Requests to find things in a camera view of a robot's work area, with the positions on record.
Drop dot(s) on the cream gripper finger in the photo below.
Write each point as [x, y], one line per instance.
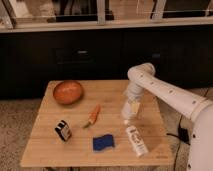
[135, 105]

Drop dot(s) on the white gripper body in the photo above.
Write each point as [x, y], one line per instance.
[133, 92]

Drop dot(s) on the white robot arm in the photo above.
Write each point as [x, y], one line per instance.
[196, 108]

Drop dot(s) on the black box eraser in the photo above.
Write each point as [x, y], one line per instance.
[63, 130]

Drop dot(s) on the orange carrot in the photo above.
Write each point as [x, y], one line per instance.
[93, 116]

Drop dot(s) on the wooden table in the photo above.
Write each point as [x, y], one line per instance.
[46, 149]

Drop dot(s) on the blue sponge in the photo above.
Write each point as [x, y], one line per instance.
[102, 142]

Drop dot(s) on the orange wooden bowl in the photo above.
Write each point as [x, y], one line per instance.
[68, 92]

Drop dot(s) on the dark cabinet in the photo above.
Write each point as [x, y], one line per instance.
[182, 55]

